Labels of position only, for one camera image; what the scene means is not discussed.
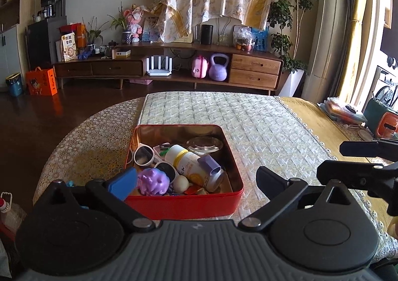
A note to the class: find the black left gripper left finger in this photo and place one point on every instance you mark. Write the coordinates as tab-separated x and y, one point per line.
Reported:
72	230

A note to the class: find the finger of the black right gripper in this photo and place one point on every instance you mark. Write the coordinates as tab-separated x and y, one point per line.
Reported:
383	148
379	181

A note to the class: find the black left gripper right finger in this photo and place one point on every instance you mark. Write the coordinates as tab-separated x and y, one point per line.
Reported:
319	228

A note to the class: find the purple toy figure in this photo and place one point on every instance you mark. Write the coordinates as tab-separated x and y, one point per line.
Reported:
152	182

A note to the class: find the orange white container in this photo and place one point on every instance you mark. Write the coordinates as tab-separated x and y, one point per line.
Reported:
387	126

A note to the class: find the teal bag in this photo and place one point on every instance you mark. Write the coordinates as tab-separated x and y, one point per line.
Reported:
373	112

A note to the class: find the yellow woven mat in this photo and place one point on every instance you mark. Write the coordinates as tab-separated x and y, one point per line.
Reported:
332	134

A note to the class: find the stack of magazines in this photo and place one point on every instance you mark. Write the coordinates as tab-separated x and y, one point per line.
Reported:
338	110

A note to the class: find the lace patterned tablecloth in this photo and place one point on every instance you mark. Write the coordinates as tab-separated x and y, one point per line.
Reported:
97	148

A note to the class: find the quilted white yellow mat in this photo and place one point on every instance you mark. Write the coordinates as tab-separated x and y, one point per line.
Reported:
259	129

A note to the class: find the white standing air conditioner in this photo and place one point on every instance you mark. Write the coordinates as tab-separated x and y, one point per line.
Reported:
326	49

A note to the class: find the red metal tin box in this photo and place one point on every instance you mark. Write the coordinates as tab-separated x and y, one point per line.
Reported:
218	204

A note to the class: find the white yellow bottle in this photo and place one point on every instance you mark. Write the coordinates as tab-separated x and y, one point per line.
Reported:
186	164

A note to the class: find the purple inhaler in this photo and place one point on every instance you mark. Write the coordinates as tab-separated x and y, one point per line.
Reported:
209	165

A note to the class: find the round metal tin can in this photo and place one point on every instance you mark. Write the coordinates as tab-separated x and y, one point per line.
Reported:
203	145

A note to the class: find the orange gift bag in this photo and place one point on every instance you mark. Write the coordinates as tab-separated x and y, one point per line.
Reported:
41	82

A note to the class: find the teal bucket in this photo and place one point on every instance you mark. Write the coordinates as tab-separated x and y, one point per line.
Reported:
14	84

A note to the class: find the pink flat box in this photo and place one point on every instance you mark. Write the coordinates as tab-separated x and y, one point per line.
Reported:
140	81

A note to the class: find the blue packaged item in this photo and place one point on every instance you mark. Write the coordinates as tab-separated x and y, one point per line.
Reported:
260	38

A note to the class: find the potted green tree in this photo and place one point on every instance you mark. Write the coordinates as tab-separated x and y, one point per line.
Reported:
286	17

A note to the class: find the small white yellow box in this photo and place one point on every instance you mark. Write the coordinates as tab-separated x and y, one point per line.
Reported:
122	53

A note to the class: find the white wifi router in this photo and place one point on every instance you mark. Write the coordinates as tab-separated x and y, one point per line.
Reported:
159	66

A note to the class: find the clear bag of fruit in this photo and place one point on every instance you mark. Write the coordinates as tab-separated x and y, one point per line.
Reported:
243	38

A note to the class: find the purple kettlebell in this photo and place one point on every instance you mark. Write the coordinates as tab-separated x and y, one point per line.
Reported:
218	72

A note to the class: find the snack box with cartoon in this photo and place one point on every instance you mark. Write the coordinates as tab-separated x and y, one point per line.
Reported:
68	47

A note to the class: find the black cabinet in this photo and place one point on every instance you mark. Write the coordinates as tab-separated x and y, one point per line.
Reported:
42	35

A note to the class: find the small potted plant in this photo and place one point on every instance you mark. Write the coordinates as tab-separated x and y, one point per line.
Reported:
121	21

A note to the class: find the wooden tv cabinet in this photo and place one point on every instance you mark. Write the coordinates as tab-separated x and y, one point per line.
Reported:
254	69

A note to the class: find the pink toy case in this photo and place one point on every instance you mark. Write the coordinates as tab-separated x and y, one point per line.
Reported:
199	67

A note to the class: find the black speaker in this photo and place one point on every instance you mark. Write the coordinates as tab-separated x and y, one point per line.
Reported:
206	33

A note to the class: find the pink plush doll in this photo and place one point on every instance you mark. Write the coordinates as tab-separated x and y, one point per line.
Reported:
133	18

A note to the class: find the white frame sunglasses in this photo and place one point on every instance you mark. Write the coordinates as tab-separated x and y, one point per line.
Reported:
146	156

